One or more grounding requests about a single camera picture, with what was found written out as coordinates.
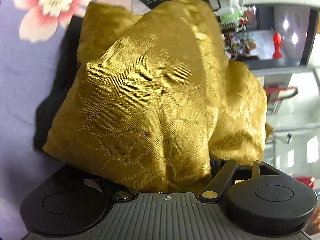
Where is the purple floral bedsheet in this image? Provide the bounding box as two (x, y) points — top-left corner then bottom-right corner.
(0, 0), (105, 240)

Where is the gold jacket with black fur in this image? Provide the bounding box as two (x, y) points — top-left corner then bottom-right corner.
(34, 0), (274, 193)

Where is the red cart handle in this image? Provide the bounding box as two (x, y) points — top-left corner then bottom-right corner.
(265, 86), (299, 103)

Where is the red figurine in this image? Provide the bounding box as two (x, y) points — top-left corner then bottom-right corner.
(272, 32), (283, 59)

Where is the dark framed display cabinet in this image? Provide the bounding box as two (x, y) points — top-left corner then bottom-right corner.
(244, 4), (317, 67)

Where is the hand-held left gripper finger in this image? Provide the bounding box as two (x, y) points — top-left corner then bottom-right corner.
(99, 177), (132, 201)

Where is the white figurine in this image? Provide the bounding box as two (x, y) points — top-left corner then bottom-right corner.
(219, 0), (244, 16)

